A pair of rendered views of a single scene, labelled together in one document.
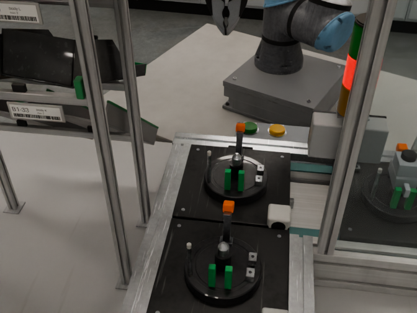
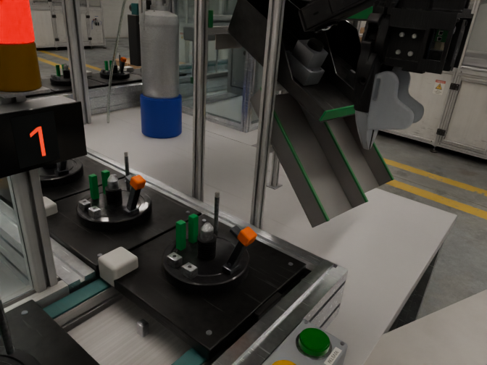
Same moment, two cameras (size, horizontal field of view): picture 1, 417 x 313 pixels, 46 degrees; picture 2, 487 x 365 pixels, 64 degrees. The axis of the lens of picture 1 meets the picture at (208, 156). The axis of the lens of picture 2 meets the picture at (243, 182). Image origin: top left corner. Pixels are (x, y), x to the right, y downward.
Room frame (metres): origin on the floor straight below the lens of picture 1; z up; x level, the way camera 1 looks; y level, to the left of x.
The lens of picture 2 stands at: (1.09, -0.49, 1.37)
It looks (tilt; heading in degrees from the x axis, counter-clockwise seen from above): 25 degrees down; 119
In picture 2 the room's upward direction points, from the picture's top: 4 degrees clockwise
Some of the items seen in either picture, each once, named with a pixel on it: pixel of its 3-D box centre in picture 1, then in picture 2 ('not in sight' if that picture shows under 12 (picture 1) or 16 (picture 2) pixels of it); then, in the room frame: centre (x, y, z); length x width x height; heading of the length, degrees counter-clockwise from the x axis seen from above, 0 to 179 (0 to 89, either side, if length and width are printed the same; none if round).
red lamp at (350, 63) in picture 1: (362, 70); (4, 15); (0.65, -0.23, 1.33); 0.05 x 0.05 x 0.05
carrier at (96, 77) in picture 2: not in sight; (114, 67); (-0.42, 0.89, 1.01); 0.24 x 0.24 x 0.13; 82
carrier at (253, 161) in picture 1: (236, 167); (206, 243); (0.80, -0.06, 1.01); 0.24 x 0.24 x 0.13; 82
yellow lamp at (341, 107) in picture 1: (355, 98); (13, 64); (0.65, -0.23, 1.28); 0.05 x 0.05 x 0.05
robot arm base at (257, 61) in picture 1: (280, 48); not in sight; (1.36, -0.22, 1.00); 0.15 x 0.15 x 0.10
